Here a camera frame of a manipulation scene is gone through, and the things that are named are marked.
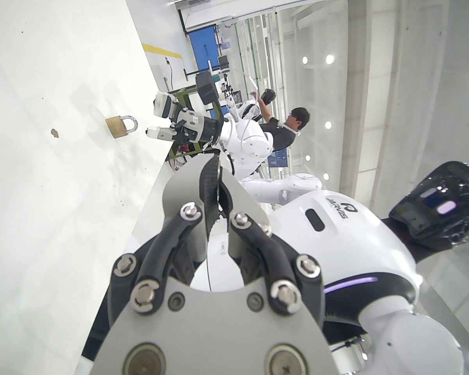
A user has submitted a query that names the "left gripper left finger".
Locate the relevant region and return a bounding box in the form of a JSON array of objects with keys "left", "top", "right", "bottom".
[{"left": 107, "top": 154, "right": 222, "bottom": 327}]

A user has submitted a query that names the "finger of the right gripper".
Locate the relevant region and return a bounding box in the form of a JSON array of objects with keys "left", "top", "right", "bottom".
[
  {"left": 153, "top": 93, "right": 189, "bottom": 120},
  {"left": 145, "top": 126, "right": 185, "bottom": 142}
]

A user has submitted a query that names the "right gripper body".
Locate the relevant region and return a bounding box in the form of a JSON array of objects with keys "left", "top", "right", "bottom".
[{"left": 174, "top": 109, "right": 220, "bottom": 146}]

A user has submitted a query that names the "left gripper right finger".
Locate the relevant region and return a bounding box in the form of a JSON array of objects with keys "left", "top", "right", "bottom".
[{"left": 218, "top": 168, "right": 326, "bottom": 328}]

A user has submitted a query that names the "brass padlock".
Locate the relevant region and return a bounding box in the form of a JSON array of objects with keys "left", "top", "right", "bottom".
[{"left": 105, "top": 114, "right": 138, "bottom": 139}]

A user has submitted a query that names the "blue partition panel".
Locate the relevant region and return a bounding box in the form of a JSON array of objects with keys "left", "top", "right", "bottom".
[{"left": 189, "top": 24, "right": 221, "bottom": 77}]

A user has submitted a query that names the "person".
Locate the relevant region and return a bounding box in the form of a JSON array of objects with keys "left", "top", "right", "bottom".
[{"left": 251, "top": 88, "right": 311, "bottom": 151}]

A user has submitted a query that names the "robot body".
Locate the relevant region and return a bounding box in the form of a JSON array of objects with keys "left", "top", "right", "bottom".
[{"left": 258, "top": 161, "right": 469, "bottom": 375}]

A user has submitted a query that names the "green metal frame cart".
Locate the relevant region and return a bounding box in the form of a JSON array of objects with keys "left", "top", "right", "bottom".
[{"left": 166, "top": 87, "right": 225, "bottom": 163}]

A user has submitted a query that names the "black cable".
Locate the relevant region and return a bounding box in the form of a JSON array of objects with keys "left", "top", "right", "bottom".
[{"left": 164, "top": 56, "right": 175, "bottom": 89}]

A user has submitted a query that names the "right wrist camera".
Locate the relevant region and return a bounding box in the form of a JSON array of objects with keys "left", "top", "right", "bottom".
[{"left": 195, "top": 71, "right": 226, "bottom": 129}]

